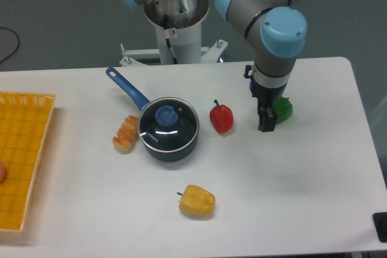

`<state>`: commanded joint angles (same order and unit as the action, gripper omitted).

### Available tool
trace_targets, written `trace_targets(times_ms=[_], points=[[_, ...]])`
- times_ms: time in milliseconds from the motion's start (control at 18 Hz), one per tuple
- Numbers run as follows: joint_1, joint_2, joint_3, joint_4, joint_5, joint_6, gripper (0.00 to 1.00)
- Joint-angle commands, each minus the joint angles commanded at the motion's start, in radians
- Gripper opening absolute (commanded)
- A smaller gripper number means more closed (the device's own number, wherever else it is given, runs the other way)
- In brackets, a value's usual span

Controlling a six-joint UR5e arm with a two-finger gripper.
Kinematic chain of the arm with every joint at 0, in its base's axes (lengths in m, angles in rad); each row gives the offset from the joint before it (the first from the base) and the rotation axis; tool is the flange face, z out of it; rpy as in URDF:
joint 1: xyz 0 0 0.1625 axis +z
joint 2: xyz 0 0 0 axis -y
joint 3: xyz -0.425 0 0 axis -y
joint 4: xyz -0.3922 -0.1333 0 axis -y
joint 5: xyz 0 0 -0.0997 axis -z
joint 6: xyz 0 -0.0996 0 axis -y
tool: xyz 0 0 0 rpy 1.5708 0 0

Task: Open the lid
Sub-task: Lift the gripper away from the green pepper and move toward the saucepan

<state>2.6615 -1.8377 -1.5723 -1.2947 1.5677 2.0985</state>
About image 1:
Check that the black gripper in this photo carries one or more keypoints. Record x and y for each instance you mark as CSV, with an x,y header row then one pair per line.
x,y
266,89

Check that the glass lid blue knob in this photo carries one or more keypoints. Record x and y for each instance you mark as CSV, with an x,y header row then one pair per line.
x,y
168,124

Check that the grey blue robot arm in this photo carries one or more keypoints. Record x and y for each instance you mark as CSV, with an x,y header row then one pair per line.
x,y
275,30

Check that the green toy bell pepper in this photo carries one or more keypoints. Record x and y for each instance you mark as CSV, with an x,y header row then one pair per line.
x,y
283,109

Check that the red toy bell pepper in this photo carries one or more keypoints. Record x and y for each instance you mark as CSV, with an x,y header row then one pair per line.
x,y
221,117

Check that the yellow toy bell pepper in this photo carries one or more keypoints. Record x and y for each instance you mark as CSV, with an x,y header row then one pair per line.
x,y
196,201

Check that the dark blue saucepan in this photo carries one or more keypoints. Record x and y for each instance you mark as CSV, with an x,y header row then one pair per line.
x,y
139,99

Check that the orange toy shrimp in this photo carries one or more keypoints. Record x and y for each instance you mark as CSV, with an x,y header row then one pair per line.
x,y
127,135

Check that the black device table edge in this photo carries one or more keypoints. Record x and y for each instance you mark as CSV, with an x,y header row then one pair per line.
x,y
380,223

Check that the yellow woven basket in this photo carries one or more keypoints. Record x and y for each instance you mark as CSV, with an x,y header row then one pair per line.
x,y
25,119

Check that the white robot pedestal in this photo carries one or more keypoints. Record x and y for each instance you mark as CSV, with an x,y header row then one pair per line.
x,y
177,25

